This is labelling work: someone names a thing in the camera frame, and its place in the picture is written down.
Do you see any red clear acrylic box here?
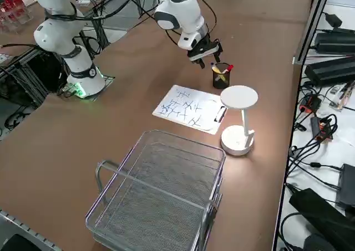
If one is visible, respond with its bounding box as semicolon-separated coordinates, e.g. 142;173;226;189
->
0;0;34;33

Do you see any white round desk lamp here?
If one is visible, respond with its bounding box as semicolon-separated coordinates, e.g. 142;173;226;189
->
220;85;259;156

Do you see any black metal clipboard clip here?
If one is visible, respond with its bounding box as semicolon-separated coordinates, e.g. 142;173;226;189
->
215;105;228;124

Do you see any aluminium frame post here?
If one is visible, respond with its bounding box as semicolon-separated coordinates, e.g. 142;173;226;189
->
293;0;333;66

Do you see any white A4 paper sheet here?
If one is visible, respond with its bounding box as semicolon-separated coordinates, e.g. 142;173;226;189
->
153;85;222;131

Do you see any black mesh pen holder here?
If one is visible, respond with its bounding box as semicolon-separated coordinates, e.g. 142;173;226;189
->
212;63;232;90

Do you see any black box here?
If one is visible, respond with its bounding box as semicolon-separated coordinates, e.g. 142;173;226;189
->
335;163;355;209

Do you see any white clipboard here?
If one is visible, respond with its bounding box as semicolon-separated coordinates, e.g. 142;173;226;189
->
151;84;229;135

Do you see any silver mesh tray rack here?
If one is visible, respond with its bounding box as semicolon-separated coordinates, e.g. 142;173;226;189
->
85;129;227;251

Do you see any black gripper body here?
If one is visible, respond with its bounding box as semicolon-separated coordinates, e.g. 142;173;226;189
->
188;34;224;55

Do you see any orange black electronic device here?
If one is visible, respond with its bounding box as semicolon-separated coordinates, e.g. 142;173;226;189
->
298;94;322;114
310;116;333;143

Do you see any large black power brick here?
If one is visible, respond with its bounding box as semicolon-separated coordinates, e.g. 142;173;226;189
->
305;55;355;87

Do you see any small black adapter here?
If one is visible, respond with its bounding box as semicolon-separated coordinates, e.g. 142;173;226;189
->
324;12;343;28

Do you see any black metal frame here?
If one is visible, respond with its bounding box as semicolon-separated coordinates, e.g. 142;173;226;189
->
0;44;70;107

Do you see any small circuit board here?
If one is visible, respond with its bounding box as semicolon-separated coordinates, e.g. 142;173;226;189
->
329;81;355;112

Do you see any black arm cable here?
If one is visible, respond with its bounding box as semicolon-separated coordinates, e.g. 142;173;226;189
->
44;0;217;52

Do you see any aluminium rail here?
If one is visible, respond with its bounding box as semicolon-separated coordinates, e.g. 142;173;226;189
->
0;208;60;251

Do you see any yellow marker pen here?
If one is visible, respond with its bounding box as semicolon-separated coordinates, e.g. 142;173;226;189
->
212;66;227;82

